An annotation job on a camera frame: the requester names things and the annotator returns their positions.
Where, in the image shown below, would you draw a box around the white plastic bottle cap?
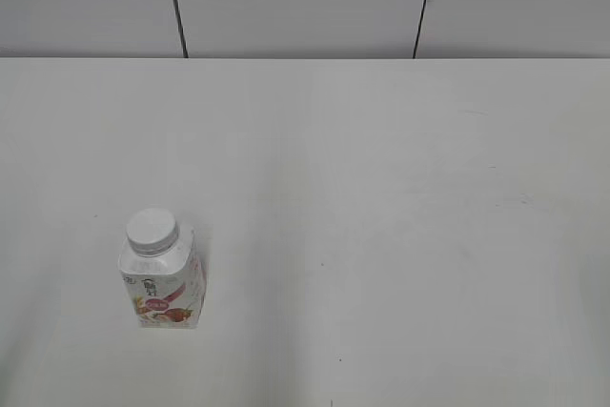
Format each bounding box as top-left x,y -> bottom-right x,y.
126,208 -> 179,256

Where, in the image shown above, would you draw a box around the white yili changqing yogurt bottle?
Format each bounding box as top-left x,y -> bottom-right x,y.
118,223 -> 206,329

